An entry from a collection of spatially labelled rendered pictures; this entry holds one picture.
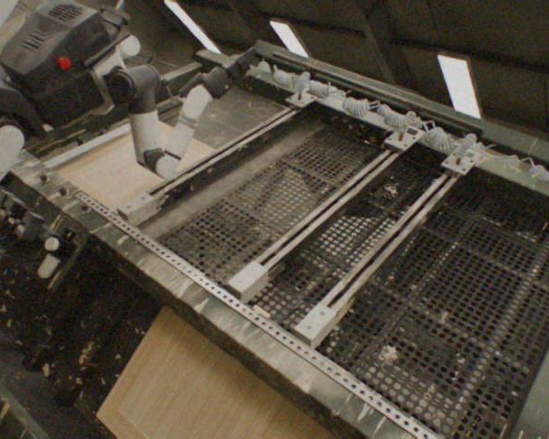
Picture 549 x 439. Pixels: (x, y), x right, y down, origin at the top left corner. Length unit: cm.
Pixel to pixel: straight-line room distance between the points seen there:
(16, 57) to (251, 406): 128
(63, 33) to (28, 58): 12
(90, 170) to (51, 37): 67
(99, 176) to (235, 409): 105
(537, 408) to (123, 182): 159
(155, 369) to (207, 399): 23
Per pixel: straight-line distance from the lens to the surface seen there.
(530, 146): 260
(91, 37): 164
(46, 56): 159
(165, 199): 186
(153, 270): 159
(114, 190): 198
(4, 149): 162
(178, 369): 177
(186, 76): 279
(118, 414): 191
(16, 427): 191
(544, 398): 151
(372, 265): 159
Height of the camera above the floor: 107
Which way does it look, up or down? 4 degrees up
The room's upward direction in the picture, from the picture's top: 31 degrees clockwise
